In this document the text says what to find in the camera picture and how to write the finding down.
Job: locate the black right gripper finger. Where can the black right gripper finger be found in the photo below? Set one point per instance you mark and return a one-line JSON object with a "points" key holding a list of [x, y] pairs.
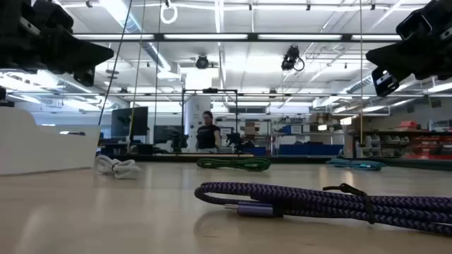
{"points": [[385, 83], [399, 56]]}

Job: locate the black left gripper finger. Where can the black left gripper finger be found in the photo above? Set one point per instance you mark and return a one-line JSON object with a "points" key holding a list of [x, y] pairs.
{"points": [[86, 77], [81, 54]]}

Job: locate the black background robot arm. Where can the black background robot arm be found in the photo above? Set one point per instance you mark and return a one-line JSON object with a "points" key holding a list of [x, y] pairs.
{"points": [[178, 141], [233, 139]]}

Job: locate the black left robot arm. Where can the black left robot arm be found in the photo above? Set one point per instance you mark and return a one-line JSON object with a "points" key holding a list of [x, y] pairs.
{"points": [[4, 103]]}

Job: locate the shelf with red bins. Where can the shelf with red bins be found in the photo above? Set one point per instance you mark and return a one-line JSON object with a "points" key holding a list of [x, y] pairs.
{"points": [[388, 133]]}

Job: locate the large black monitor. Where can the large black monitor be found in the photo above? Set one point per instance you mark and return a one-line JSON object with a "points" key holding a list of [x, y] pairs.
{"points": [[129, 121]]}

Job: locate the white plastic bin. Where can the white plastic bin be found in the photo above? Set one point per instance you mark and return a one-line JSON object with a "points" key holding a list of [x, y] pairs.
{"points": [[42, 148]]}

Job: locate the metal shelf with boxes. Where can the metal shelf with boxes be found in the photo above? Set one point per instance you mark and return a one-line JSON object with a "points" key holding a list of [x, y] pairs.
{"points": [[300, 128]]}

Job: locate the small black monitor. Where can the small black monitor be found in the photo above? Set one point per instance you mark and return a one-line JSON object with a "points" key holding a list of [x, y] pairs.
{"points": [[166, 134]]}

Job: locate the blue storage bins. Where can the blue storage bins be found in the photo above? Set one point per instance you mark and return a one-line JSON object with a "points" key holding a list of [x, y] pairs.
{"points": [[310, 150]]}

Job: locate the white round column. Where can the white round column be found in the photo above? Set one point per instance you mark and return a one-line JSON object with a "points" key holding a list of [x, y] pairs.
{"points": [[192, 120]]}

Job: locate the overhead bar with light strips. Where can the overhead bar with light strips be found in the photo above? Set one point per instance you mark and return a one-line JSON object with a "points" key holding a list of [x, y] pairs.
{"points": [[205, 36]]}

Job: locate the person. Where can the person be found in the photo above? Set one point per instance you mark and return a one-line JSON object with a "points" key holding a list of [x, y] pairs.
{"points": [[207, 137]]}

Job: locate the black aluminium table frame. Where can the black aluminium table frame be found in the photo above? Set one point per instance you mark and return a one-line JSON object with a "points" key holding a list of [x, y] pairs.
{"points": [[300, 159]]}

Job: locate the round black overhead camera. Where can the round black overhead camera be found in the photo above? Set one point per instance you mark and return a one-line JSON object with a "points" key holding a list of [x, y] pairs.
{"points": [[202, 62]]}

